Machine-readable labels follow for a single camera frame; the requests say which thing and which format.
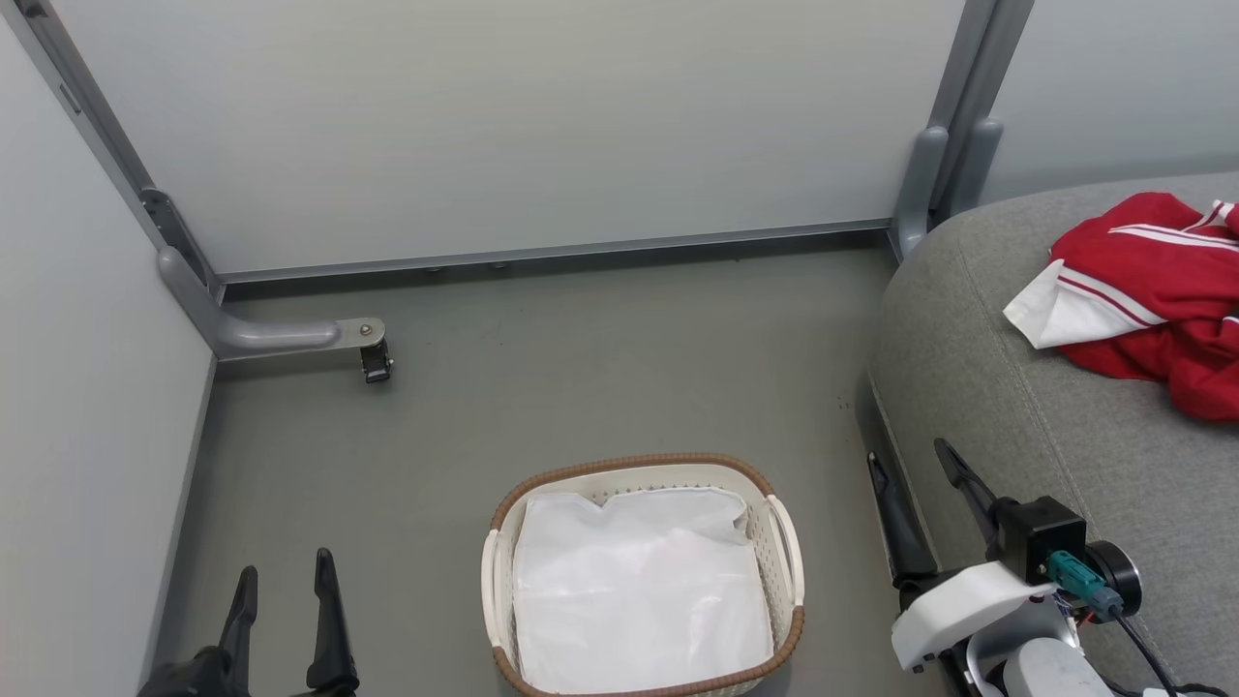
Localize cream laundry basket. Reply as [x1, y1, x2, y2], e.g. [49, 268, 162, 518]
[481, 452, 806, 697]

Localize grey partition corner post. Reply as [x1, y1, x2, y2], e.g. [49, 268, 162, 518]
[924, 0, 1037, 228]

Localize red and white garment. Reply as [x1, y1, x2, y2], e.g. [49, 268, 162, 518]
[1003, 191, 1239, 423]

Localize white cloth basket liner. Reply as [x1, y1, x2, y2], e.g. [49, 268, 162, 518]
[511, 486, 775, 696]

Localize grey partition foot with caster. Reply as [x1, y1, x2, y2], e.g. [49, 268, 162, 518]
[157, 245, 388, 364]

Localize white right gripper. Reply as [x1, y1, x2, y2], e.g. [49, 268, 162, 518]
[866, 438, 1061, 674]

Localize grey curved partition foot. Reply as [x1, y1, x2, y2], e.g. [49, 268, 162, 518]
[953, 116, 1004, 216]
[891, 124, 950, 258]

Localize grey fabric sofa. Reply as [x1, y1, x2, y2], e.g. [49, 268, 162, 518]
[857, 172, 1239, 697]

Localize grey partition floor rail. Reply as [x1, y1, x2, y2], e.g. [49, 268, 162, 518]
[218, 218, 896, 287]

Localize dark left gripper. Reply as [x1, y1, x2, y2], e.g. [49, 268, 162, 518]
[136, 548, 360, 697]

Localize thin black cable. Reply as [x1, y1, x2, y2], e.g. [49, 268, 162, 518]
[1111, 608, 1180, 697]

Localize teal cable connector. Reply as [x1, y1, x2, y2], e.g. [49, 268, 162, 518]
[1047, 550, 1126, 622]

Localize grey partition post with bracket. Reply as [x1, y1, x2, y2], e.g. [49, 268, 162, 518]
[0, 0, 226, 301]

